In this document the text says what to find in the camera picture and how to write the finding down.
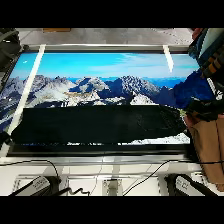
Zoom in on black pants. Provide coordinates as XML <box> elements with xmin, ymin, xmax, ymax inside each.
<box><xmin>11</xmin><ymin>103</ymin><xmax>188</xmax><ymax>146</ymax></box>

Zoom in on heap of clothes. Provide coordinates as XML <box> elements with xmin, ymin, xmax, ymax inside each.
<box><xmin>187</xmin><ymin>28</ymin><xmax>224</xmax><ymax>88</ymax></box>

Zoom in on dark jacket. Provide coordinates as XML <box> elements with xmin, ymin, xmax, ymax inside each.
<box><xmin>184</xmin><ymin>97</ymin><xmax>224</xmax><ymax>123</ymax></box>

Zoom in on brown garment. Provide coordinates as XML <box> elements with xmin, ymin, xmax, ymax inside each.
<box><xmin>184</xmin><ymin>112</ymin><xmax>224</xmax><ymax>193</ymax></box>

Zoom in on black cable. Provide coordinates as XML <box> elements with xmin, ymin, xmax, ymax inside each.
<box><xmin>59</xmin><ymin>187</ymin><xmax>92</xmax><ymax>197</ymax></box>
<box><xmin>0</xmin><ymin>158</ymin><xmax>62</xmax><ymax>183</ymax></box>
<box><xmin>122</xmin><ymin>159</ymin><xmax>224</xmax><ymax>197</ymax></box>

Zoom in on silver frame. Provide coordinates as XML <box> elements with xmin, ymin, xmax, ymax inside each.
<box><xmin>0</xmin><ymin>43</ymin><xmax>224</xmax><ymax>197</ymax></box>

